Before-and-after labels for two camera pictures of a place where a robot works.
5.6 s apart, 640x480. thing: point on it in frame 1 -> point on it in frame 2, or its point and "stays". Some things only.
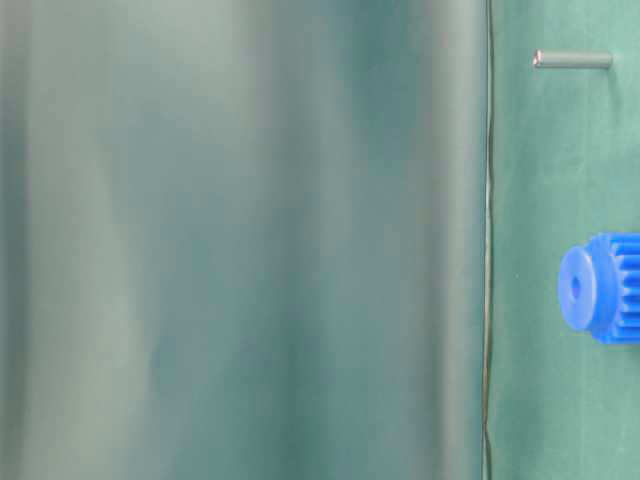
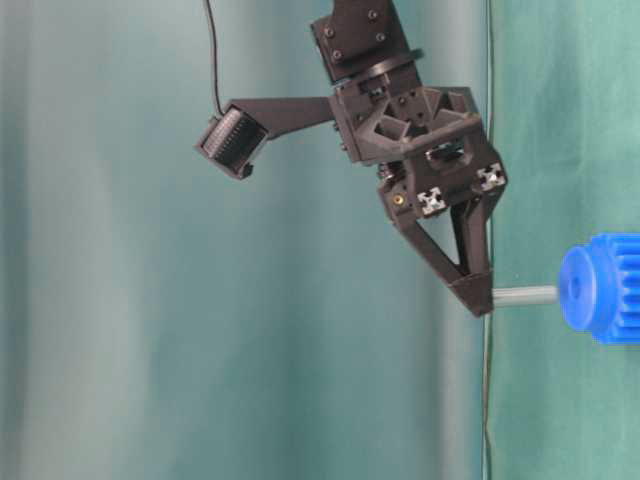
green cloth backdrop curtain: x=242 y=239 stays
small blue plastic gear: x=599 y=287 stays
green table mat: x=563 y=166 stays
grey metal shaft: x=572 y=59 -> x=524 y=296
